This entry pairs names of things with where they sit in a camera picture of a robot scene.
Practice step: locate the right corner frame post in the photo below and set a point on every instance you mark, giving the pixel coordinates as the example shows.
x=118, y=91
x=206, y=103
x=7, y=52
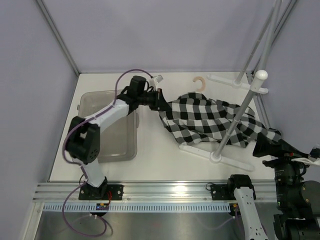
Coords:
x=275, y=37

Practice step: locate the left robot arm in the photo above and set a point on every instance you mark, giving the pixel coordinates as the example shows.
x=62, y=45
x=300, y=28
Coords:
x=83, y=140

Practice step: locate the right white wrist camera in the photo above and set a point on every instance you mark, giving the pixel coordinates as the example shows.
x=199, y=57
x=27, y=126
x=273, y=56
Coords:
x=313, y=157

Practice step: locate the white garment rack stand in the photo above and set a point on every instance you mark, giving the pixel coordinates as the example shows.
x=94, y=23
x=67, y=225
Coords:
x=255, y=87

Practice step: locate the left corner frame post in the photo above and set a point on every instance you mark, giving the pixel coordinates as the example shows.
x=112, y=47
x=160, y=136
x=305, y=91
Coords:
x=57, y=36

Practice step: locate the beige wooden hanger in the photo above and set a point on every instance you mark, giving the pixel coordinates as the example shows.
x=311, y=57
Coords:
x=202, y=83

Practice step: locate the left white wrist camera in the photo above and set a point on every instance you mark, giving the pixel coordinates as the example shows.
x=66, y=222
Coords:
x=155, y=81

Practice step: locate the white slotted cable duct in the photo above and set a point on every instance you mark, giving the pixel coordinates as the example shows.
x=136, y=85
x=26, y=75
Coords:
x=117, y=207

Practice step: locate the corner frame post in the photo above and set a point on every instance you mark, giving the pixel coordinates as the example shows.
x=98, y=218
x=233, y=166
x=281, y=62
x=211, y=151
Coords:
x=275, y=37
x=57, y=36

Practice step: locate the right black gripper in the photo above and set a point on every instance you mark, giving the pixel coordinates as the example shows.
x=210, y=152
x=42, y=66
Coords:
x=265, y=145

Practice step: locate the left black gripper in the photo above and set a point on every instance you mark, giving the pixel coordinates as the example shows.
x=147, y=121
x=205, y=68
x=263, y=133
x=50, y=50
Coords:
x=160, y=104

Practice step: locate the black white checkered shirt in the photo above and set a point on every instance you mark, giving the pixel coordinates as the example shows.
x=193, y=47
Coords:
x=194, y=118

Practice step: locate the aluminium mounting rail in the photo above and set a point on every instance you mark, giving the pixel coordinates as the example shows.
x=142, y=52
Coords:
x=158, y=192

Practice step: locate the clear plastic bin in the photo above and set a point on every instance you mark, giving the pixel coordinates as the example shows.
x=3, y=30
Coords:
x=119, y=141

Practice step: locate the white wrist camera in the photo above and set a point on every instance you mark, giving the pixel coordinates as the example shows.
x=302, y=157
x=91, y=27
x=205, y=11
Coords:
x=313, y=157
x=155, y=81

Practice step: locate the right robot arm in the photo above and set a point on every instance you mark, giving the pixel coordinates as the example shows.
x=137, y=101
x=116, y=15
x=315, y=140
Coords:
x=297, y=199

